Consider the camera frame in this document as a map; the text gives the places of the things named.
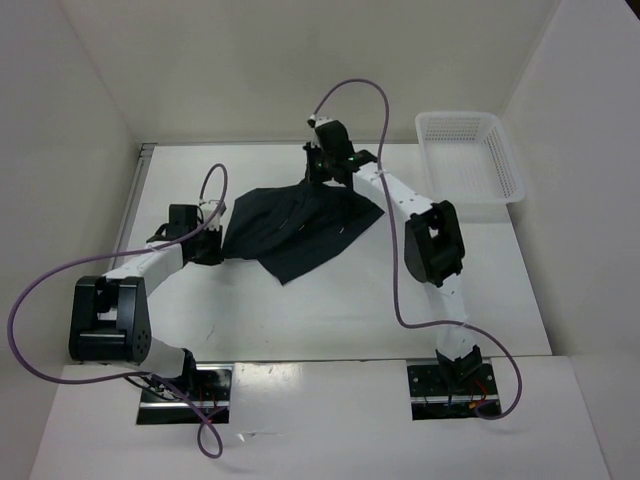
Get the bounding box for dark navy shorts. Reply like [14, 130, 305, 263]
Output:
[222, 182, 383, 285]

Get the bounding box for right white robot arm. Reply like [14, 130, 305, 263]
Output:
[304, 115, 482, 393]

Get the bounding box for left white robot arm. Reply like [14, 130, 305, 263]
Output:
[69, 200, 226, 400]

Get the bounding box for white plastic basket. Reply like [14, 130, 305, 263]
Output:
[415, 111, 526, 205]

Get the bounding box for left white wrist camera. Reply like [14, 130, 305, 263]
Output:
[198, 200, 227, 231]

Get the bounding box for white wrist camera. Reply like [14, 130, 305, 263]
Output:
[307, 114, 333, 129]
[198, 200, 227, 231]

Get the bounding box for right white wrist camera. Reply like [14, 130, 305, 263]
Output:
[307, 114, 333, 129]

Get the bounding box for aluminium table edge rail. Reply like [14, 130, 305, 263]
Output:
[81, 142, 157, 363]

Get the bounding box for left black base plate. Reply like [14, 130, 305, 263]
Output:
[136, 363, 233, 426]

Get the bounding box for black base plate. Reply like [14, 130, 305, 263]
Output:
[136, 363, 233, 426]
[406, 359, 502, 421]

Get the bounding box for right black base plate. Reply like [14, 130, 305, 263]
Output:
[406, 359, 502, 421]

